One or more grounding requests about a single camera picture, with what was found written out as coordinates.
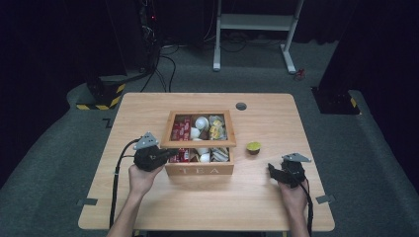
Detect white metal stand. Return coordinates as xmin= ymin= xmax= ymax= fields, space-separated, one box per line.
xmin=212 ymin=0 xmax=306 ymax=75

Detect bundle of red stick packets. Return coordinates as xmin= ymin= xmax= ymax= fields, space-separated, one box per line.
xmin=168 ymin=117 xmax=193 ymax=164

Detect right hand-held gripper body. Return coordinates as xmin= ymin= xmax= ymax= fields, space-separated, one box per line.
xmin=279 ymin=151 xmax=312 ymax=190

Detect person's right hand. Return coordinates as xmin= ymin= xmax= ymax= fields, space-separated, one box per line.
xmin=277 ymin=179 xmax=311 ymax=215

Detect black yellow striped stand base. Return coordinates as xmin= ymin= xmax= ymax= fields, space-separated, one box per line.
xmin=75 ymin=74 xmax=127 ymax=112

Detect person's left hand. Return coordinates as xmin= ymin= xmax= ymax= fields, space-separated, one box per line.
xmin=126 ymin=162 xmax=166 ymax=199

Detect wooden framed glass box lid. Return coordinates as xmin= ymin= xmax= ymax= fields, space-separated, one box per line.
xmin=159 ymin=110 xmax=238 ymax=149

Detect black floor cables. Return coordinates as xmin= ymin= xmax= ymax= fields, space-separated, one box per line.
xmin=139 ymin=42 xmax=181 ymax=94

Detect wooden tea box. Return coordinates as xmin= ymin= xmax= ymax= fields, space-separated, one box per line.
xmin=164 ymin=110 xmax=236 ymax=177

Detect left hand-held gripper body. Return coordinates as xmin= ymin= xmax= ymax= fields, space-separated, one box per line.
xmin=132 ymin=130 xmax=166 ymax=173

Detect dark equipment rack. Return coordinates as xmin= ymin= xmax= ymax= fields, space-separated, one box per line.
xmin=137 ymin=0 xmax=164 ymax=72

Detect grey tea packets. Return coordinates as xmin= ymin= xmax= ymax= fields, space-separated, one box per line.
xmin=209 ymin=147 xmax=230 ymax=163

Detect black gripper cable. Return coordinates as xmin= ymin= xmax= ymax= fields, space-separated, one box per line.
xmin=297 ymin=177 xmax=314 ymax=237
xmin=109 ymin=138 xmax=141 ymax=229

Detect yellow print clear packets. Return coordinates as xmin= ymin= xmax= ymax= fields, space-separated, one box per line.
xmin=209 ymin=116 xmax=227 ymax=141

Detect grey tape piece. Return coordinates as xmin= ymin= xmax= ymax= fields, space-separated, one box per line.
xmin=76 ymin=197 xmax=99 ymax=207
xmin=314 ymin=194 xmax=336 ymax=204

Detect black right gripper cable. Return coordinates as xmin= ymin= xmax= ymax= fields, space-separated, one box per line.
xmin=297 ymin=177 xmax=314 ymax=237

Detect yellow lid coffee capsule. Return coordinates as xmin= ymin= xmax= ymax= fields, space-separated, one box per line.
xmin=245 ymin=140 xmax=263 ymax=156

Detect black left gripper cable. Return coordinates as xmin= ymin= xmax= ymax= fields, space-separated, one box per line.
xmin=109 ymin=138 xmax=141 ymax=229

